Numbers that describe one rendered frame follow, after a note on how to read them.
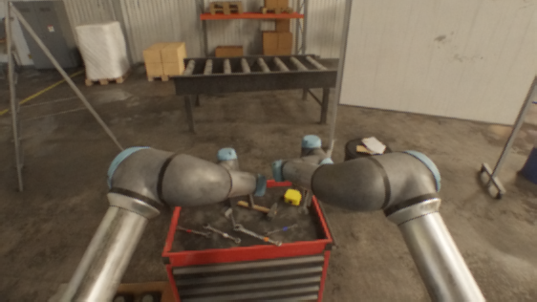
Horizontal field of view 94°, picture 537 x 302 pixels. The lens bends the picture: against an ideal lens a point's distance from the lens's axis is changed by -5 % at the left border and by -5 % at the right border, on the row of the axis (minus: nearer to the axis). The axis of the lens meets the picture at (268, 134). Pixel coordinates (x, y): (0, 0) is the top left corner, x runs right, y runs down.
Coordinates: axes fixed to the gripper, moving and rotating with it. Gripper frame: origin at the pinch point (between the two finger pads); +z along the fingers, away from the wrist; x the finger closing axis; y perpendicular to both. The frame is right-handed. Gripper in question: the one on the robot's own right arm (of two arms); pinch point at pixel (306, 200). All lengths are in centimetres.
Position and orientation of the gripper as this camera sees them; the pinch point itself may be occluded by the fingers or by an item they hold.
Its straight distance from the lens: 122.7
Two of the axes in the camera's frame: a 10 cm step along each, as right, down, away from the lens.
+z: 0.0, 8.8, 4.7
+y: -3.0, 4.5, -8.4
